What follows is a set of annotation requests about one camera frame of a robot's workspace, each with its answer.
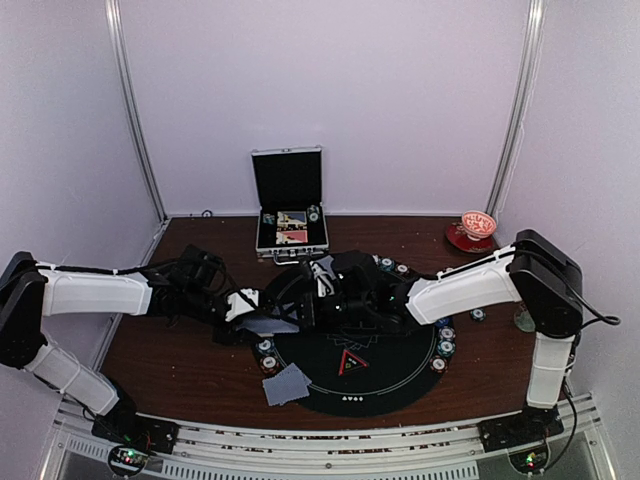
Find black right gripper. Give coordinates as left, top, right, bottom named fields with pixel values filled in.
left=283, top=291, right=373, bottom=329

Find green chips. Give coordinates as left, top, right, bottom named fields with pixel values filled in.
left=379, top=257, right=395, bottom=271
left=256, top=338, right=274, bottom=356
left=436, top=339, right=456, bottom=358

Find blue patterned card deck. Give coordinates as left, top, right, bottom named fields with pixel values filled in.
left=237, top=318, right=300, bottom=337

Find orange chips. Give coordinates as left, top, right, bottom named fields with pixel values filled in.
left=259, top=355, right=280, bottom=376
left=395, top=264, right=409, bottom=275
left=429, top=355, right=448, bottom=375

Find card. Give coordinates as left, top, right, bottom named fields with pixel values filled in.
left=316, top=255, right=333, bottom=271
left=277, top=363, right=312, bottom=386
left=263, top=378, right=309, bottom=406

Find red triangle all-in marker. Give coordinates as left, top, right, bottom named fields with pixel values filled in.
left=338, top=349, right=369, bottom=377

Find blue chips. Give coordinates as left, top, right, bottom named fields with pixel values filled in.
left=438, top=326, right=456, bottom=342

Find green blue chip stack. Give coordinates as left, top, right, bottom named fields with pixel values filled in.
left=469, top=308, right=486, bottom=322

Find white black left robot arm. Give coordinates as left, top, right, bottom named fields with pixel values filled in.
left=1, top=245, right=270, bottom=444

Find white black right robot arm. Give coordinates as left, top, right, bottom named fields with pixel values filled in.
left=298, top=229, right=586, bottom=442

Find round black poker mat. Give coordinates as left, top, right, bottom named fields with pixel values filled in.
left=253, top=317, right=456, bottom=417

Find green chip stack in case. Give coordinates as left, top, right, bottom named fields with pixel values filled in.
left=307, top=205, right=320, bottom=223

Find red card deck box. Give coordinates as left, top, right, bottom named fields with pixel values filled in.
left=276, top=230, right=308, bottom=245

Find blue card deck box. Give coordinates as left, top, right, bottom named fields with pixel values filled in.
left=277, top=211, right=307, bottom=228

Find aluminium poker case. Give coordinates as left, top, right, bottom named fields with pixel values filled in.
left=251, top=145, right=329, bottom=265

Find red saucer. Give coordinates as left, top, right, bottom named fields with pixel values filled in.
left=445, top=222, right=497, bottom=254

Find red patterned bowl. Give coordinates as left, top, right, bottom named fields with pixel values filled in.
left=461, top=210, right=497, bottom=241

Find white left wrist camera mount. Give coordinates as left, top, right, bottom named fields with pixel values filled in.
left=225, top=288, right=260, bottom=323

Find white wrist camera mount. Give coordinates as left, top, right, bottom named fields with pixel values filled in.
left=310, top=261, right=336, bottom=298
left=225, top=288, right=260, bottom=323

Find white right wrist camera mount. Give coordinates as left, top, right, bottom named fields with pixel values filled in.
left=310, top=261, right=336, bottom=298

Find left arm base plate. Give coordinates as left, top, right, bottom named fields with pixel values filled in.
left=91, top=416, right=179, bottom=454

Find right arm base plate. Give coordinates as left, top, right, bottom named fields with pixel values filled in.
left=477, top=410, right=564, bottom=452

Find right aluminium frame post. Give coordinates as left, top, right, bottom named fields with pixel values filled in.
left=486, top=0, right=547, bottom=219

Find aluminium frame post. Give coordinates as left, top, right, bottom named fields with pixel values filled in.
left=486, top=0, right=547, bottom=219
left=105, top=0, right=167, bottom=222

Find left aluminium frame post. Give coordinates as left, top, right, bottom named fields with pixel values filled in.
left=105, top=0, right=167, bottom=222

